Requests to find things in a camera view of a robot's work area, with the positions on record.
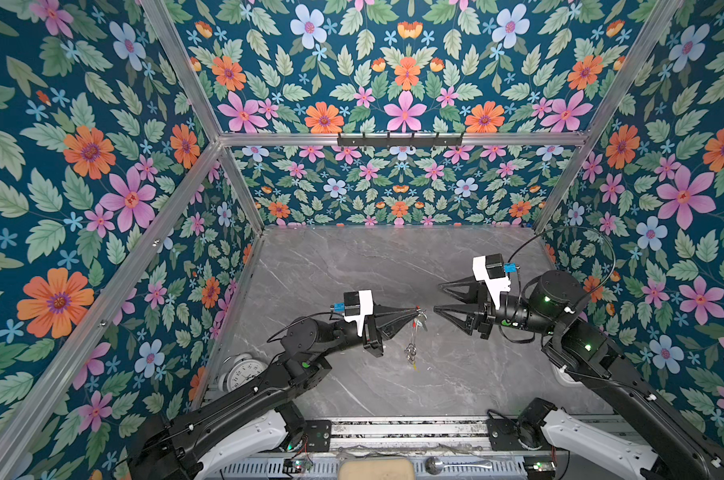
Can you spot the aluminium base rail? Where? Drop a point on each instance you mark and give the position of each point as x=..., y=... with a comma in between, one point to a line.
x=477, y=435

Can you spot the black hook rack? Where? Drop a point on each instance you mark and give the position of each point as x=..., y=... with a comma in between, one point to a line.
x=386, y=140

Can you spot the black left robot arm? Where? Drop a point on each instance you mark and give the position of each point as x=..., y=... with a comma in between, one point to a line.
x=260, y=415

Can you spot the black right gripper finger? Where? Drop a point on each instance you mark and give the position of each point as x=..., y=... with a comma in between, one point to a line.
x=462, y=316
x=465, y=290

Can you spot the metal spoon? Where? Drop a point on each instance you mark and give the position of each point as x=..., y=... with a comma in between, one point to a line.
x=435, y=466

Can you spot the aluminium frame bar left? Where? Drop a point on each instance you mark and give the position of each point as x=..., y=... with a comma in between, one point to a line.
x=44, y=397

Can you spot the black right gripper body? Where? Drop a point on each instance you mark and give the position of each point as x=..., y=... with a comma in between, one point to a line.
x=489, y=315

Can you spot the large keyring with red grip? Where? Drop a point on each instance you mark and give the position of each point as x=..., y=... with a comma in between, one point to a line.
x=419, y=322

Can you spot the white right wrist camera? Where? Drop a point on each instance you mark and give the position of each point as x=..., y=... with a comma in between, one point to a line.
x=490, y=270

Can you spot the white analog clock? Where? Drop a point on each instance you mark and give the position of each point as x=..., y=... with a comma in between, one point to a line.
x=238, y=370

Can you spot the aluminium frame corner post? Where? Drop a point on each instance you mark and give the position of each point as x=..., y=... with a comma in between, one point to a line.
x=158, y=15
x=660, y=19

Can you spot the aluminium frame corner post right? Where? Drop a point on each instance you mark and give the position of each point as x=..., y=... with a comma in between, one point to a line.
x=660, y=19

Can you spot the beige pad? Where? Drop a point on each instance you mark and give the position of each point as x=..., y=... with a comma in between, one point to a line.
x=377, y=469

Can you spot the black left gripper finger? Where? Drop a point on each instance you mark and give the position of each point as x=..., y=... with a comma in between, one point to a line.
x=394, y=322
x=381, y=311

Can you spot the aluminium frame horizontal bar back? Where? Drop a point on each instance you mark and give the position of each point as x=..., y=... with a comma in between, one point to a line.
x=502, y=139

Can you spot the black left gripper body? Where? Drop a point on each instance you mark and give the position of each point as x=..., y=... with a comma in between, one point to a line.
x=371, y=340

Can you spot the bunch of keys yellow tag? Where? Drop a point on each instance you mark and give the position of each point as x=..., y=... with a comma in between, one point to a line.
x=411, y=348

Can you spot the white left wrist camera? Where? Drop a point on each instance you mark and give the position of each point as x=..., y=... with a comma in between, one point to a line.
x=355, y=308

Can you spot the aluminium frame corner post left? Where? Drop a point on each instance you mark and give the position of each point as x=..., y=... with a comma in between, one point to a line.
x=158, y=15

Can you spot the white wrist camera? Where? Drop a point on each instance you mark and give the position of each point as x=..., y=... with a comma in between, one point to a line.
x=490, y=270
x=355, y=308

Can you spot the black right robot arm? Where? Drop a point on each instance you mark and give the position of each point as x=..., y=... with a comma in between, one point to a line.
x=672, y=447

